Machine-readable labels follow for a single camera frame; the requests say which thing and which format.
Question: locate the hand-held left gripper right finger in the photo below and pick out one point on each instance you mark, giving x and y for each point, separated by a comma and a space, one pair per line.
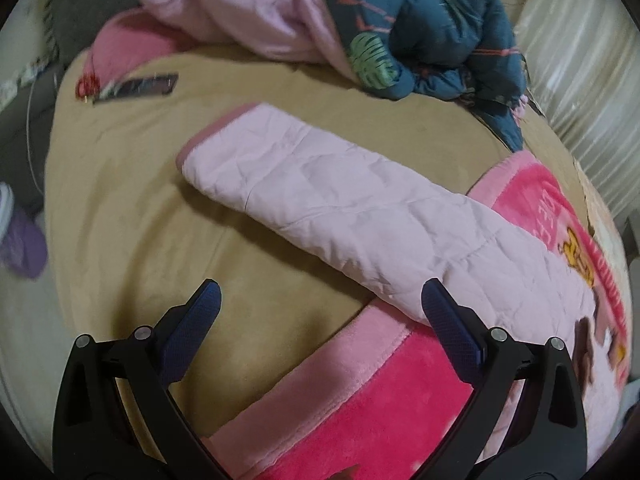
450, 327

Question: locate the pink pillow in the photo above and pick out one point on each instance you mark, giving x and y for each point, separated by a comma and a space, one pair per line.
130, 40

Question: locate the dark grey cushion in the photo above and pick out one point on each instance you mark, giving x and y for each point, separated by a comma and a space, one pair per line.
85, 5

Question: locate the pink printed blanket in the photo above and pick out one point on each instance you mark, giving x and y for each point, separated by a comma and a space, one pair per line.
375, 410

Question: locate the white pleated curtain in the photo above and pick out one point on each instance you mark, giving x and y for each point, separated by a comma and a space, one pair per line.
575, 60

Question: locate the light pink quilted jacket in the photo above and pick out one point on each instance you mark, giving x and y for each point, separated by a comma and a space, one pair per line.
350, 200

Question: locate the teal and pink printed quilt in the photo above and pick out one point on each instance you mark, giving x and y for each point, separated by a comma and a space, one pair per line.
425, 35

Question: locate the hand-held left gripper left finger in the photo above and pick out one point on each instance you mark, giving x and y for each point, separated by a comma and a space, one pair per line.
197, 321

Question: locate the tan bed sheet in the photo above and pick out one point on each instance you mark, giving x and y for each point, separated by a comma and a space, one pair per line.
125, 200

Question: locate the purple shoe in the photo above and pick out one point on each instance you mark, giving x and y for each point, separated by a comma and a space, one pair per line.
20, 245

